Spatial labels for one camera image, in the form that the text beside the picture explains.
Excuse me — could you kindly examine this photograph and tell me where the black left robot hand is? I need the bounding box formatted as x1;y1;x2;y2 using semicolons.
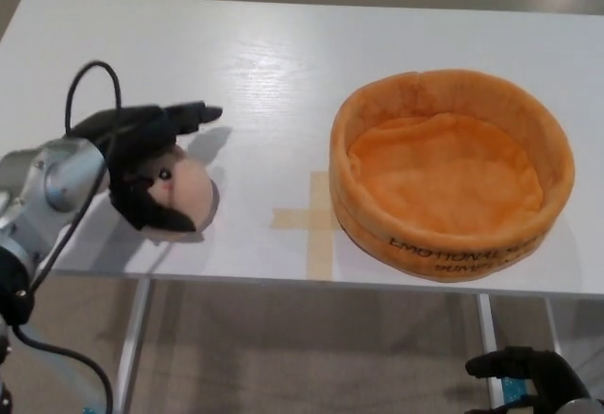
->
70;100;224;234

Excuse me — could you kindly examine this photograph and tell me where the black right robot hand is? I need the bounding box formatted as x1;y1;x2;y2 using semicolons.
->
464;345;594;414

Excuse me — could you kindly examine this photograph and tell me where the pink round plush toy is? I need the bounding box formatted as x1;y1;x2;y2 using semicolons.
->
141;144;221;237

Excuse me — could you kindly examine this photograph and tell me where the orange plush round plate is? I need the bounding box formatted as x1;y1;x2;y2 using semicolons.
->
328;69;577;283

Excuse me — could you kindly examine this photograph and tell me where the white metal table leg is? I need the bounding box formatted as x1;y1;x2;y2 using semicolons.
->
545;298;568;354
115;277;156;414
475;293;506;406

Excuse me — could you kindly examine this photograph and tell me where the short beige masking tape strip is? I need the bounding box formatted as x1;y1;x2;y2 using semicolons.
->
272;207;339;231

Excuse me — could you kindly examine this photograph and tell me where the long beige masking tape strip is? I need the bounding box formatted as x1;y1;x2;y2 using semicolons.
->
305;171;337;279

